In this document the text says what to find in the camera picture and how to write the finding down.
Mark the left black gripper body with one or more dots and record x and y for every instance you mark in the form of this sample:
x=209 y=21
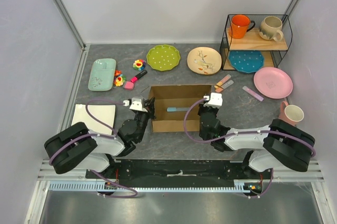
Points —
x=142 y=120

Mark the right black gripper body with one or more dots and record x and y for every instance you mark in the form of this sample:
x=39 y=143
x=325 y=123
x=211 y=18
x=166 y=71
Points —
x=201 y=109

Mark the light blue highlighter pen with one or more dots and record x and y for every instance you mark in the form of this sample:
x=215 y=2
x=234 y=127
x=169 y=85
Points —
x=175 y=109

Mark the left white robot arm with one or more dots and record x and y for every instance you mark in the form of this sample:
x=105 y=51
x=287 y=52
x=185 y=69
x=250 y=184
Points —
x=78 y=146

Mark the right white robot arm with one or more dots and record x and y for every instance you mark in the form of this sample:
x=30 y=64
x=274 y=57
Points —
x=272 y=146

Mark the pink eraser block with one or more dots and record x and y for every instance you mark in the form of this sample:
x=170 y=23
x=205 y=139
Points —
x=128 y=85

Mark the pink black highlighter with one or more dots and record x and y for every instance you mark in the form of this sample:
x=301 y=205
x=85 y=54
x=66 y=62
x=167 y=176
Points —
x=139 y=76

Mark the white square plate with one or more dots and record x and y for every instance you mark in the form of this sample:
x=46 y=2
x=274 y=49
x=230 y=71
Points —
x=105 y=113

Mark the rainbow smiling flower toy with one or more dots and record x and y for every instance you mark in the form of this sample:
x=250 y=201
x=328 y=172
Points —
x=139 y=65

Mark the green polka dot plate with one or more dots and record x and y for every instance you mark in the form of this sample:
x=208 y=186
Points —
x=163 y=57

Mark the purple highlighter pen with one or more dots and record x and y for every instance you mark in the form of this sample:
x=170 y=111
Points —
x=252 y=93

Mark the light teal rectangular tray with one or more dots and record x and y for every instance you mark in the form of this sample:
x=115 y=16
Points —
x=102 y=75

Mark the cream bird pattern plate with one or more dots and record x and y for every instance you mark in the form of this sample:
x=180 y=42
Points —
x=204 y=61

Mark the blue polka dot plate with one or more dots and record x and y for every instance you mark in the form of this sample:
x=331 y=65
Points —
x=246 y=61

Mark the pink round plate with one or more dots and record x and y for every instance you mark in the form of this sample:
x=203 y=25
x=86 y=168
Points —
x=273 y=83

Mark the pink mug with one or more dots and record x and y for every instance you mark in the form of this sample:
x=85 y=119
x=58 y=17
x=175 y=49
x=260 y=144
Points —
x=291 y=114

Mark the orange mug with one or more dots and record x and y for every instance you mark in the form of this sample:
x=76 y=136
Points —
x=240 y=25

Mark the beige ceramic mug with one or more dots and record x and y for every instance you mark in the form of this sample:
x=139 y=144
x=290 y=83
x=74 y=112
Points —
x=271 y=29

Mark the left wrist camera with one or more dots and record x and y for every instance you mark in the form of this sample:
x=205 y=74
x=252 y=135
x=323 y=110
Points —
x=135 y=104

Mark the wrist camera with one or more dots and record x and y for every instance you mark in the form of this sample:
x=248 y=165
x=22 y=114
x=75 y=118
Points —
x=213 y=100
x=135 y=104

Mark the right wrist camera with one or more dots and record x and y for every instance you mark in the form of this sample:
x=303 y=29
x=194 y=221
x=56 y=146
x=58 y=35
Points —
x=213 y=100

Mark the small flower keychain toy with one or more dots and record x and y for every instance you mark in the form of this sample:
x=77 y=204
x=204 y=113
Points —
x=119 y=78

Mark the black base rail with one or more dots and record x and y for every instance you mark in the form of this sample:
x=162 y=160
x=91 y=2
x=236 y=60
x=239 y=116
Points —
x=179 y=174

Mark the black wire wooden shelf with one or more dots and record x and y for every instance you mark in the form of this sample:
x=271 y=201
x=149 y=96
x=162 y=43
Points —
x=272 y=50

